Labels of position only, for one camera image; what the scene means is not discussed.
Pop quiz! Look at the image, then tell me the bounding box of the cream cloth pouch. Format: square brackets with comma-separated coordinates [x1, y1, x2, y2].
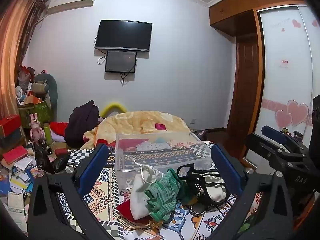
[200, 175, 228, 203]

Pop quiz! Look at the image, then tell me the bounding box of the black beaded lace cloth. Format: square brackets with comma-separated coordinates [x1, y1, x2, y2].
[176, 164, 232, 208]

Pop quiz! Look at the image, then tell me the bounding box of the dark grey box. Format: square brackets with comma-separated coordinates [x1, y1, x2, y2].
[0, 130, 24, 150]

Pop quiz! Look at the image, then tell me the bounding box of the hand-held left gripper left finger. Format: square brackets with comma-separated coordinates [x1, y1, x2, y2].
[27, 143, 115, 240]

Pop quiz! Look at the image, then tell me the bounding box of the red fabric pouch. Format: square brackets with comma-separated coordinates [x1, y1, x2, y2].
[116, 200, 153, 227]

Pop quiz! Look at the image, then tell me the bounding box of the pile of papers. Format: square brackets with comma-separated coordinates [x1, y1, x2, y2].
[0, 152, 38, 235]

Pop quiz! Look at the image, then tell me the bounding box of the white heart print wardrobe door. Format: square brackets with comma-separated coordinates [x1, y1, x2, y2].
[250, 4, 320, 160]

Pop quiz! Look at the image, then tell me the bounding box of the pink orange curtain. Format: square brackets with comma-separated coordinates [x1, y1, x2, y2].
[0, 0, 49, 123]

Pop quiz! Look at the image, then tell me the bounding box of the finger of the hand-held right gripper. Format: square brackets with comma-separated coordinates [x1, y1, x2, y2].
[246, 133, 306, 163]
[261, 125, 310, 153]

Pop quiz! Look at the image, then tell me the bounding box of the black metal device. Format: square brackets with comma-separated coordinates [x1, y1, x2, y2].
[34, 140, 54, 173]

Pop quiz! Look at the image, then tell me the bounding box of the clear plastic storage box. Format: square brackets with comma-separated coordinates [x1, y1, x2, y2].
[115, 131, 220, 193]

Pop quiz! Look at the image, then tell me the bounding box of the red gift box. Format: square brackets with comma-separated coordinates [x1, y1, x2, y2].
[0, 115, 22, 138]

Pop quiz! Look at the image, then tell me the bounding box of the green bottle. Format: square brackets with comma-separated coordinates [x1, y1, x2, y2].
[43, 122, 53, 147]

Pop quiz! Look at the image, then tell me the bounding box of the white air conditioner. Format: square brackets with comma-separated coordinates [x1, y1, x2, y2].
[46, 0, 97, 14]

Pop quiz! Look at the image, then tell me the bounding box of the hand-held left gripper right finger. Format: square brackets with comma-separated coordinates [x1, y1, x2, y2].
[207, 144, 300, 240]

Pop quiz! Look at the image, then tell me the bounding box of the colourful patterned bedsheet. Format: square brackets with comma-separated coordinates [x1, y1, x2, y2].
[54, 140, 265, 240]

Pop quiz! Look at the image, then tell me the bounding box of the dark purple jacket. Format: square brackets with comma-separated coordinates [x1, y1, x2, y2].
[64, 100, 100, 148]

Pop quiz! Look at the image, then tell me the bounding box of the grey plush pillow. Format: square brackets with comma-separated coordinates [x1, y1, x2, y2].
[32, 73, 58, 110]

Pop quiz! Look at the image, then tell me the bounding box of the green knitted cloth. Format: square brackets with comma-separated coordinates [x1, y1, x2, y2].
[144, 169, 183, 222]

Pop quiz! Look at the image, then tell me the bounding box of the yellow fleece blanket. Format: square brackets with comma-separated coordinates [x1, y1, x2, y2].
[80, 110, 193, 150]

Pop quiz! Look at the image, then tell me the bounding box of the gold metal chain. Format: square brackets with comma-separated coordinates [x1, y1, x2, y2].
[116, 214, 157, 230]

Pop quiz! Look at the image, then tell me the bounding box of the black wall television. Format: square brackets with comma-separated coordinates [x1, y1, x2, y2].
[94, 19, 153, 52]

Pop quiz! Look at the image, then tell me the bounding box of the brown wooden door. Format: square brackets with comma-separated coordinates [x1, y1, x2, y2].
[226, 36, 263, 140]

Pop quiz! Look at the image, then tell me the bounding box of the white drawstring pouch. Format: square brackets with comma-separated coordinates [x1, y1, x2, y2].
[130, 159, 167, 220]

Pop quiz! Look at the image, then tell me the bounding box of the yellow foam noodle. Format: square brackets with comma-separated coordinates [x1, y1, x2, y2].
[100, 102, 127, 118]

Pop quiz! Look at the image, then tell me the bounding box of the wooden overhead cabinet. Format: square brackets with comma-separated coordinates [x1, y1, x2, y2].
[209, 0, 310, 37]

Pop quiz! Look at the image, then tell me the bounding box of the pink bunny toy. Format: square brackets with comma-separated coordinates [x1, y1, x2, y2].
[29, 112, 44, 142]

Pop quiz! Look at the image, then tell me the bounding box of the small black wall monitor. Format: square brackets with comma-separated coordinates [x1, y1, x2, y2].
[105, 50, 138, 73]

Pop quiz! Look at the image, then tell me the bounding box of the red cloth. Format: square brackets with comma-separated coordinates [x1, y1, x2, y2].
[49, 122, 69, 137]

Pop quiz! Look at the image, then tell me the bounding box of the green cardboard box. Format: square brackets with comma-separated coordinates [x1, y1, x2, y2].
[17, 100, 54, 129]

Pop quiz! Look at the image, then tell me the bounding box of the white lace cloth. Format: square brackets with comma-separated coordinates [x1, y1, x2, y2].
[139, 140, 170, 152]

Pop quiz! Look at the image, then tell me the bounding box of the red plastic bag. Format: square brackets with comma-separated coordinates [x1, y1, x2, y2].
[17, 65, 35, 85]

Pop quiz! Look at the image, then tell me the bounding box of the red book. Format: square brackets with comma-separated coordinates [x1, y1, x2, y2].
[2, 146, 28, 165]

